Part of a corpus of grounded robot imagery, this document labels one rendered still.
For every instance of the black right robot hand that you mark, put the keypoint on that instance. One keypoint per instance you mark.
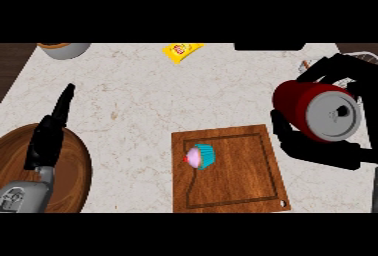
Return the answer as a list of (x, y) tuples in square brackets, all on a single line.
[(314, 151)]

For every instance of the red can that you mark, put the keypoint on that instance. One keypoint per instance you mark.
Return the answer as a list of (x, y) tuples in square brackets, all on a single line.
[(317, 110)]

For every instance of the brown wooden cutting board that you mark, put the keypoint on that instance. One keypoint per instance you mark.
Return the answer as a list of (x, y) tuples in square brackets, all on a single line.
[(230, 170)]

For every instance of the pink cupcake teal wrapper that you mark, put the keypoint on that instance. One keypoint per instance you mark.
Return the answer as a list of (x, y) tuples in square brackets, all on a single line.
[(201, 156)]

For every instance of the black appliance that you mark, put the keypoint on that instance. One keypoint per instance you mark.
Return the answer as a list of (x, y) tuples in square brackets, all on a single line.
[(268, 46)]

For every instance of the yellow snack bag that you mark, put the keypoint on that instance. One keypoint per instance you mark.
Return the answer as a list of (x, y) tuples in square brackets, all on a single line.
[(180, 50)]

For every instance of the round brown wooden bowl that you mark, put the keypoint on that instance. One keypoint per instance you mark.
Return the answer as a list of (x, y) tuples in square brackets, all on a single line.
[(68, 173)]

